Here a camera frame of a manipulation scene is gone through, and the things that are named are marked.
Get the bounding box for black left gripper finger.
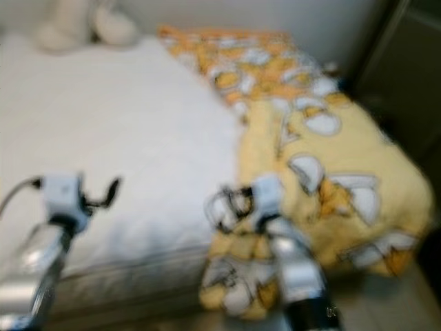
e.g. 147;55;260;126
101;177;121;208

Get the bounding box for yellow cartoon print blanket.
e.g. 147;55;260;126
157;24;435;321

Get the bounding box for white quilted mattress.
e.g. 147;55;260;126
0;31;249;325

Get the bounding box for beige plush toy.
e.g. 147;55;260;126
34;0;139;54

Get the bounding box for grey sliding wardrobe doors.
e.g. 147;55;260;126
345;0;441;118

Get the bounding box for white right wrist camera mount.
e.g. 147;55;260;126
250;172;287;232

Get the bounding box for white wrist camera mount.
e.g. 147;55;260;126
250;172;287;232
41;172;85;225

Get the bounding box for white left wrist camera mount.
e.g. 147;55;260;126
41;172;85;225

